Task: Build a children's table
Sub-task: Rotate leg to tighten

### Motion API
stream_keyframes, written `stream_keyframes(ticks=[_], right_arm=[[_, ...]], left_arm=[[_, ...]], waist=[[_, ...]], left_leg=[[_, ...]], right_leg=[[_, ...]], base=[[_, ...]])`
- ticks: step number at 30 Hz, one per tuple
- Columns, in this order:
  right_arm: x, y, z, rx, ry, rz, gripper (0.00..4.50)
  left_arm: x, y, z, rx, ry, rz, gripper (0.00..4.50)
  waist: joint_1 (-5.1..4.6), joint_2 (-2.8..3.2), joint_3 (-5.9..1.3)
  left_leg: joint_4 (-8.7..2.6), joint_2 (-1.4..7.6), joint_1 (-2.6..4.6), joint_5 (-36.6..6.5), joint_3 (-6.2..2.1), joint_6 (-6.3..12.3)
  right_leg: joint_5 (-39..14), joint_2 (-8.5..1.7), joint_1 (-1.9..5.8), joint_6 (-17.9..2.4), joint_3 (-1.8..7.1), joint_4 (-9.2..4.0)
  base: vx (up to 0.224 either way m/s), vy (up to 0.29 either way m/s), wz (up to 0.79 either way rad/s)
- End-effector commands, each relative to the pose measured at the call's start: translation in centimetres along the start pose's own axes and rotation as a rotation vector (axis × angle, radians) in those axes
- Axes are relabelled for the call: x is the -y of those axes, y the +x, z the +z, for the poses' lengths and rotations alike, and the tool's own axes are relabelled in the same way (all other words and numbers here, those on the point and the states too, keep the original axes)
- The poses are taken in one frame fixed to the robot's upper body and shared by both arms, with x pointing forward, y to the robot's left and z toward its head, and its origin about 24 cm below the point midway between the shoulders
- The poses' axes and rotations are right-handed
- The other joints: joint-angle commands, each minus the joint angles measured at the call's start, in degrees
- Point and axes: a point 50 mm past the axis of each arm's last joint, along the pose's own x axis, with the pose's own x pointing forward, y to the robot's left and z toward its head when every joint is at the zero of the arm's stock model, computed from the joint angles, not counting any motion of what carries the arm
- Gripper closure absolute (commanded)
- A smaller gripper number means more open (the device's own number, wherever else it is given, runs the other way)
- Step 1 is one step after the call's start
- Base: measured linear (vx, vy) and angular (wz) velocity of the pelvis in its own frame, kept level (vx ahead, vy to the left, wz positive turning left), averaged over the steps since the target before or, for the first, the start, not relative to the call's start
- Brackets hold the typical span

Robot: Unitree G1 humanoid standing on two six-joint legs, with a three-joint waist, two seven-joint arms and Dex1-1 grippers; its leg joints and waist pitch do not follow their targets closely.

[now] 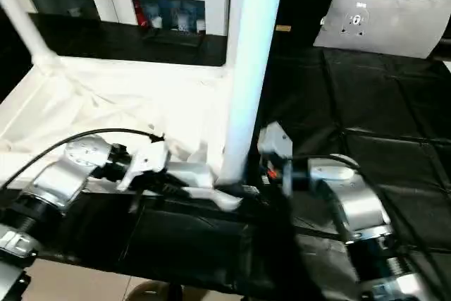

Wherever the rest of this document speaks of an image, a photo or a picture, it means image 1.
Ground white plastic table top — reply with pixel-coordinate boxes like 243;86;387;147
0;55;245;213

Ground dark rounded robot foot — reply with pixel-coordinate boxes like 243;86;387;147
131;281;185;301

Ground black work mat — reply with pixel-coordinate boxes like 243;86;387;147
0;11;451;297

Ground small red bottle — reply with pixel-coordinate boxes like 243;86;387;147
132;0;149;27

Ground grey cushion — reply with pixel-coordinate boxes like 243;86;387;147
312;0;451;59

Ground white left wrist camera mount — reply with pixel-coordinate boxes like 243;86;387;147
115;137;171;193

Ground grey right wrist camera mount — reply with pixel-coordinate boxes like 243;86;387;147
256;121;295;199

